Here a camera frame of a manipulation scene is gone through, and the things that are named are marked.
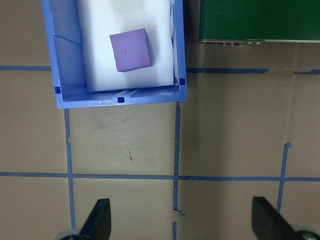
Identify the purple foam block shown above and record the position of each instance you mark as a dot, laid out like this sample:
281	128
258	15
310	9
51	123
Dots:
131	51

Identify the blue plastic storage bin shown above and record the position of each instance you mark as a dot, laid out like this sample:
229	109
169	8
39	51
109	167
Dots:
67	82

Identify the white foam pad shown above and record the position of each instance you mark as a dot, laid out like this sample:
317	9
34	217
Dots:
100	70

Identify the green conveyor belt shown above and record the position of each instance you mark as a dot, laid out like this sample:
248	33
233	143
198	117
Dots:
257	20

